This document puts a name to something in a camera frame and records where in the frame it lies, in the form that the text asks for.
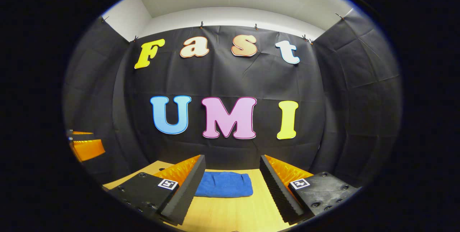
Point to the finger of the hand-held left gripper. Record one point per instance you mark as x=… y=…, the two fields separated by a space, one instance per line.
x=88 y=150

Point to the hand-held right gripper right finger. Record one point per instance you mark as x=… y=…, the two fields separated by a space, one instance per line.
x=276 y=192

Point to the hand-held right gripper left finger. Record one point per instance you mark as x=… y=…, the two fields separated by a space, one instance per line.
x=188 y=192

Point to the blue button shirt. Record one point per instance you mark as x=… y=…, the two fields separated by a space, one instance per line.
x=224 y=185

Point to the black backdrop cloth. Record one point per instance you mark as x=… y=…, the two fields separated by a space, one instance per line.
x=323 y=117

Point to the row of black cloth clips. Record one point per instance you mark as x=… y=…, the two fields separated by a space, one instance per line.
x=201 y=24

